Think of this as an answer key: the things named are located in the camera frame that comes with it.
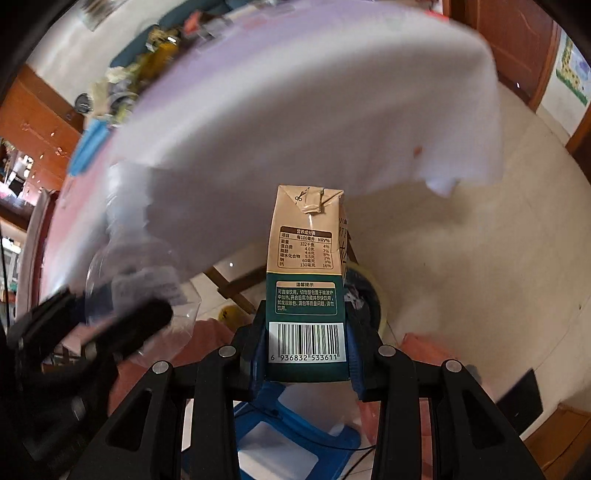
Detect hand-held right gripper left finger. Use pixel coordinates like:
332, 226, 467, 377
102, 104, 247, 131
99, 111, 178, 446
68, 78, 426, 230
65, 300, 271, 480

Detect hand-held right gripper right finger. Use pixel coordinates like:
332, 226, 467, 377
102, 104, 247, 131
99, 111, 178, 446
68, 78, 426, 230
344, 309, 548, 480

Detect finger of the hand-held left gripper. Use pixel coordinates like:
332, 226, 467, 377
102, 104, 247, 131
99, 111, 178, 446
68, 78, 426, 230
25, 287, 89, 326
90, 299, 175, 352

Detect clear plastic bottle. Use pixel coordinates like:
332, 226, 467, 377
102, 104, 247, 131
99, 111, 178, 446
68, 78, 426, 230
85, 185, 201, 370

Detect cream rimmed trash bin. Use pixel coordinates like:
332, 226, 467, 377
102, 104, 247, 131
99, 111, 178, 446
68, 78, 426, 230
344, 261, 394, 342

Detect beige and green milk carton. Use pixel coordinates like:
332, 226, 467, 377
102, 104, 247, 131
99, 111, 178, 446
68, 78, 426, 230
264, 185, 358, 384

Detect blue plastic stool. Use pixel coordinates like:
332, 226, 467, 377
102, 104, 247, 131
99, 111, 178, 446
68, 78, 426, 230
182, 383, 363, 480

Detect person's pink trouser legs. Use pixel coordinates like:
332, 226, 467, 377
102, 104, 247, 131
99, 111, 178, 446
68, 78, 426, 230
115, 318, 241, 370

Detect yellow slipper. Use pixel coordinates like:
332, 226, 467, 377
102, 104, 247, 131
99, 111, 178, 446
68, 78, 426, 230
218, 305, 247, 329

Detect blue pack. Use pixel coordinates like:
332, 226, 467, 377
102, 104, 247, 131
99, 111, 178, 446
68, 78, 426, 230
69, 119, 112, 177

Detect black mat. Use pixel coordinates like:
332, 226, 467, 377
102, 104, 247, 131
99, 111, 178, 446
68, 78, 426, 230
496, 369, 544, 418

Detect wooden cabinet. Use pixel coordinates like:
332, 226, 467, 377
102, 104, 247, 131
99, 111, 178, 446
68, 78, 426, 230
0, 65, 85, 217

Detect brown wooden board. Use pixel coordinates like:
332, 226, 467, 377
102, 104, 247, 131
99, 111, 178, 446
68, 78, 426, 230
522, 401, 591, 480

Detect white tablecloth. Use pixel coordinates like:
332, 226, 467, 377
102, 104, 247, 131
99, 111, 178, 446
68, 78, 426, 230
46, 0, 505, 315

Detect yellow bottle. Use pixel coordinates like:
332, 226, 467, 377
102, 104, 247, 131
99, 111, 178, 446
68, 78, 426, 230
142, 41, 180, 80

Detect wooden door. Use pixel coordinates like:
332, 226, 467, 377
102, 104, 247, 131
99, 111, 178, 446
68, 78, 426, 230
450, 0, 561, 112

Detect wooden table frame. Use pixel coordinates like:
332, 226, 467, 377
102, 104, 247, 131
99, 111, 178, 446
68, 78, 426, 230
203, 265, 269, 315

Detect black cable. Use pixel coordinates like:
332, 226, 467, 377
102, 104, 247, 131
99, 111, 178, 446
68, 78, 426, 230
318, 442, 379, 480

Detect wall poster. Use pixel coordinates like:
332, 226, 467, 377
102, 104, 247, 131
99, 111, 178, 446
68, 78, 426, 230
554, 37, 591, 108

